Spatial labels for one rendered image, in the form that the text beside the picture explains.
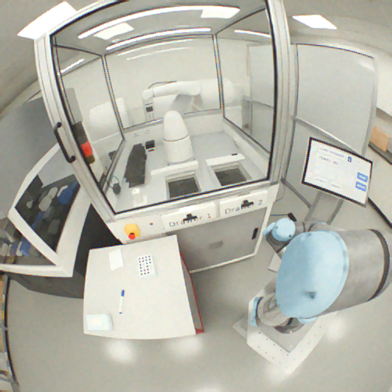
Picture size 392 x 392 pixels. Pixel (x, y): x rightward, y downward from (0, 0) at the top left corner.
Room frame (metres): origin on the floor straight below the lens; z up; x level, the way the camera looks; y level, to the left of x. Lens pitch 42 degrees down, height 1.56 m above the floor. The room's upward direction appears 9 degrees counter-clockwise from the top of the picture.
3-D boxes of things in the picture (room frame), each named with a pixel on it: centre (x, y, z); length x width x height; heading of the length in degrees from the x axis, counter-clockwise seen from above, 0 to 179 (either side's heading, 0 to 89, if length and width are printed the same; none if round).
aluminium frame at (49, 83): (1.08, 0.06, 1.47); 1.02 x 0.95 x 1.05; 95
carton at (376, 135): (1.25, -3.20, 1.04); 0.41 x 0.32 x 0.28; 12
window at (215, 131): (0.63, 0.02, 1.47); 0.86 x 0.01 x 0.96; 95
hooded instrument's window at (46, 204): (0.78, 1.79, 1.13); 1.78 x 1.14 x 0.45; 95
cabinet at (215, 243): (1.08, 0.05, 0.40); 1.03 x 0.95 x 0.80; 95
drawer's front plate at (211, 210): (0.60, 0.05, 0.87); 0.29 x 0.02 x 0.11; 95
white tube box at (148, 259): (0.38, 0.32, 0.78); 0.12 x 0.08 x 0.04; 11
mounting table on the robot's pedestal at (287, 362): (-0.04, -0.34, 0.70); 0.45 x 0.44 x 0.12; 32
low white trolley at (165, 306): (0.26, 0.43, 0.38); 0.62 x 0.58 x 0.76; 95
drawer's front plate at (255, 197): (0.63, -0.26, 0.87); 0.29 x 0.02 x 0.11; 95
